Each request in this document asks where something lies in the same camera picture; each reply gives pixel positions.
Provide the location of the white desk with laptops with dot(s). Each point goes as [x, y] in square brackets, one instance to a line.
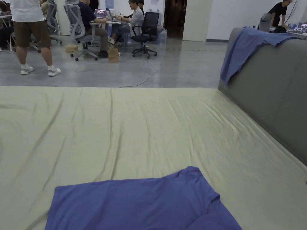
[109, 18]

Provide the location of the blue garment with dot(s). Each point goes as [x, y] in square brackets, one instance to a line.
[244, 48]

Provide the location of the bed with pale green sheet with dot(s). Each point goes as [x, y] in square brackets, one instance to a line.
[124, 134]

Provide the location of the water bottles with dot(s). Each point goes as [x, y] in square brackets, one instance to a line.
[161, 36]

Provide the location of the blue shirt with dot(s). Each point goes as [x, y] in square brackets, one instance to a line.
[134, 203]

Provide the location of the grey padded headboard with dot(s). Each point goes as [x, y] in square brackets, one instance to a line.
[268, 100]

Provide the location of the brown paper bag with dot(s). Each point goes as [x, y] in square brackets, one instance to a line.
[71, 48]
[113, 54]

